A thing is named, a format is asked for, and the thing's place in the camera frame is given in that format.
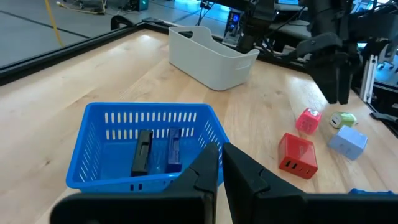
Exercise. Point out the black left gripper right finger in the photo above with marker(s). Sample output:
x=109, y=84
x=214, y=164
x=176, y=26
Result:
x=264, y=205

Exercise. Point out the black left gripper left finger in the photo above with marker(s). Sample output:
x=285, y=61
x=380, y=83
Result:
x=186, y=205

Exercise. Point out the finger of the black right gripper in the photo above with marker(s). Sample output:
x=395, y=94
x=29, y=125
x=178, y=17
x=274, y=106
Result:
x=345, y=84
x=330, y=84

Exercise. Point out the green wall charger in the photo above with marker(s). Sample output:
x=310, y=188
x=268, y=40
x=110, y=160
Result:
x=345, y=119

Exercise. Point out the pink wall charger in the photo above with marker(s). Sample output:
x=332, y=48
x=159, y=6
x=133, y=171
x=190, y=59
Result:
x=308, y=121

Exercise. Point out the dark blue plastic office box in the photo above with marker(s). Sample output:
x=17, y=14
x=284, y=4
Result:
x=174, y=151

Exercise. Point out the light blue wall charger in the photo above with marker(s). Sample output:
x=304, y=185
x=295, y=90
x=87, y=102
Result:
x=348, y=143

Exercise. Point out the red multi-port charger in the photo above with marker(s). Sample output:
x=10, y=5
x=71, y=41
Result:
x=297, y=155

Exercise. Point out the black plastic office box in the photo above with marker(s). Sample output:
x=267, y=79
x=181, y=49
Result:
x=142, y=152

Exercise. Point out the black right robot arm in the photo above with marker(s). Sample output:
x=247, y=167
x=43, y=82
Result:
x=258, y=18

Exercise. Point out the control box blue light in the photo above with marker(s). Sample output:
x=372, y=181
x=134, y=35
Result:
x=233, y=25

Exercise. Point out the blue plastic slotted basket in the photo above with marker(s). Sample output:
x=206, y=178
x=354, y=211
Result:
x=93, y=149

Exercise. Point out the silver metal bracket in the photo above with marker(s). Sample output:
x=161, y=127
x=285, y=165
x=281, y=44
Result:
x=368, y=77

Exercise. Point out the black rail clamp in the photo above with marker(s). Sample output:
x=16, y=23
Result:
x=119, y=20
x=384, y=118

